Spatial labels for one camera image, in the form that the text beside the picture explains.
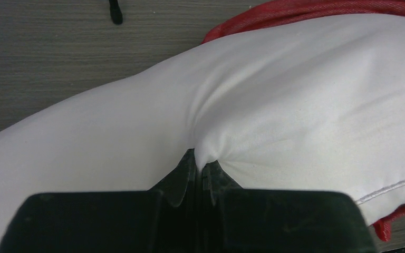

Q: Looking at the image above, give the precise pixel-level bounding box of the black tripod stand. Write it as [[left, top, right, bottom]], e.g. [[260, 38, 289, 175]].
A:
[[109, 0, 123, 25]]

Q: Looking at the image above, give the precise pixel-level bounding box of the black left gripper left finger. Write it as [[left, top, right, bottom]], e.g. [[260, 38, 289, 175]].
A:
[[0, 149, 196, 252]]

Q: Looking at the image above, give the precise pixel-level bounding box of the red patterned pillowcase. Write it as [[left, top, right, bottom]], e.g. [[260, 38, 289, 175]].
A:
[[201, 1, 405, 242]]

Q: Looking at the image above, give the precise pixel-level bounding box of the white pillow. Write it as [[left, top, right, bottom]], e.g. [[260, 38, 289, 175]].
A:
[[0, 14, 405, 239]]

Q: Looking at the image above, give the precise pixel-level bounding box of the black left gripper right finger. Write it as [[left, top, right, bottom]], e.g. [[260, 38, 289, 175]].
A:
[[201, 162, 376, 252]]

